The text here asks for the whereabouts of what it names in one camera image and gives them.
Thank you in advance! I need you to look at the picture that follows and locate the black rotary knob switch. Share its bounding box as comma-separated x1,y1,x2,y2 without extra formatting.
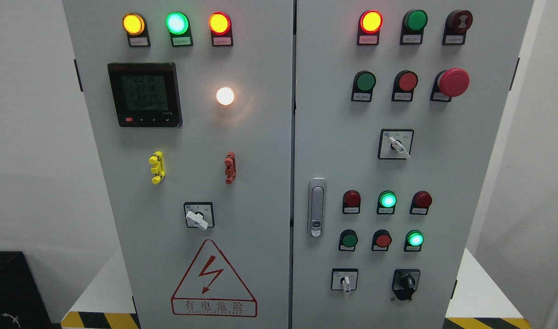
391,269,420,301

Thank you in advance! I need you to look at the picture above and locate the red terminal connector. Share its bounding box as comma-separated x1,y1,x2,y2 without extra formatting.
224,151,237,185

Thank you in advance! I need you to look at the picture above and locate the dark red indicator left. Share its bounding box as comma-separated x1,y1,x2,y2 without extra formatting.
343,190,361,214

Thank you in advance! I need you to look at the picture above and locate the dark red indicator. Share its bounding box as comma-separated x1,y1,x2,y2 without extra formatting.
343,190,361,214
409,190,433,215

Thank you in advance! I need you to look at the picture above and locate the white glowing indicator light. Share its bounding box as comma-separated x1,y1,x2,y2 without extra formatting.
216,87,235,106

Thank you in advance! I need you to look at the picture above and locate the green push button lower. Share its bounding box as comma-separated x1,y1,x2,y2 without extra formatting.
339,229,358,252

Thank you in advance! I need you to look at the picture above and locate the green push button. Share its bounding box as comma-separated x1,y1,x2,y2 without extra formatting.
339,229,358,252
399,9,428,44

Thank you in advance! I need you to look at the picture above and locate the grey left cabinet door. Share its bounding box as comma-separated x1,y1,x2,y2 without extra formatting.
63,0,295,329

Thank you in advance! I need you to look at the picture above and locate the grey cabinet door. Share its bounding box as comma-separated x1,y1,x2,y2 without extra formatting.
63,0,295,329
292,0,533,329

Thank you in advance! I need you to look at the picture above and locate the green lit indicator middle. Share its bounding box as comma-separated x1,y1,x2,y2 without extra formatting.
377,190,397,215

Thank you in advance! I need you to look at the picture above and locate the green lit indicator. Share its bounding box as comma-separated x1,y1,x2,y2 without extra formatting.
404,230,424,252
377,190,397,215

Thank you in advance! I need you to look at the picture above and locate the green push button second row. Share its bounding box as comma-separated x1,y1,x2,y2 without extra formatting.
351,70,376,102

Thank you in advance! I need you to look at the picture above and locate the yellow terminal connector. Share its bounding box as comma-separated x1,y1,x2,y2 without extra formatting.
149,150,166,185

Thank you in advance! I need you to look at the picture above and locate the red push button lower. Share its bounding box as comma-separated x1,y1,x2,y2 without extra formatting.
371,229,392,251

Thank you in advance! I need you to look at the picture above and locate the grey right cabinet door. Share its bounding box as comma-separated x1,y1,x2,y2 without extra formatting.
292,0,533,329

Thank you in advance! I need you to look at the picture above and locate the red electrical warning sticker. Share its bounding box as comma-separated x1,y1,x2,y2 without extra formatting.
171,239,258,317

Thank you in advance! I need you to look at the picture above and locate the dark red indicator right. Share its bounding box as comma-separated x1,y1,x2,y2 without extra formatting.
409,190,433,215

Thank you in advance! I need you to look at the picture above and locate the black digital power meter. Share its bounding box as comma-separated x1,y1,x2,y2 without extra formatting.
107,62,183,127

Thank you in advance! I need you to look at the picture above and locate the red push button second row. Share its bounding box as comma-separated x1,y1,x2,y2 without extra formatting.
391,69,418,102

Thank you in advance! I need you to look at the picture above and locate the red-orange indicator light left door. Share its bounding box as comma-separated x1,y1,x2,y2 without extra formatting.
208,12,233,47

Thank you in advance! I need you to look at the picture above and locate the green lit indicator lower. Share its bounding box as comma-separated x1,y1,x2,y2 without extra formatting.
404,230,424,252

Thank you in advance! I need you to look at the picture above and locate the red lit indicator right door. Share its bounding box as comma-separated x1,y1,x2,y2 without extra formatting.
356,10,383,46

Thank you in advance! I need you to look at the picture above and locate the green indicator light top left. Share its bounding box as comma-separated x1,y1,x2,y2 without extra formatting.
165,12,193,47

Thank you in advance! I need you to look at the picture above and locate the red emergency stop button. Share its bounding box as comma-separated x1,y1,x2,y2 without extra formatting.
430,68,470,102

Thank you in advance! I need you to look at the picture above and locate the green push button top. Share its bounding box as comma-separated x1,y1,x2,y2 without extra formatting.
399,9,428,44

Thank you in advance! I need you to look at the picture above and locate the yellow indicator light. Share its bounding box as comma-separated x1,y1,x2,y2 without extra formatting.
122,12,151,47

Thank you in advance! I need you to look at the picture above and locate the dark red buzzer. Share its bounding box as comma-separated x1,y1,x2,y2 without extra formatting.
442,9,473,45

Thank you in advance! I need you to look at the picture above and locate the white platform with hazard stripes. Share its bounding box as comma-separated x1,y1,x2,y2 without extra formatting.
60,249,531,329

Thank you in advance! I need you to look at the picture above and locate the black box lower left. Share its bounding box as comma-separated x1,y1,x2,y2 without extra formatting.
0,251,53,329

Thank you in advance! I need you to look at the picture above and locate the silver door handle lock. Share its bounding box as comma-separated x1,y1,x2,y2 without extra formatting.
308,177,327,238

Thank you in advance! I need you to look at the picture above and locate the white selector switch left door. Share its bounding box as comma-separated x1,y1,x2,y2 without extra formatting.
183,202,215,231

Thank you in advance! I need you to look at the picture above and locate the white selector switch upper right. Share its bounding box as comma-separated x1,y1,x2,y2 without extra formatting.
377,129,414,160

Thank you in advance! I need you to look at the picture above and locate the white selector switch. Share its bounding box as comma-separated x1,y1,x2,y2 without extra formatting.
377,129,414,160
331,267,360,294

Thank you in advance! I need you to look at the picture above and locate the white selector switch lower right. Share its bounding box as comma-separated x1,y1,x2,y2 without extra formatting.
331,267,360,294

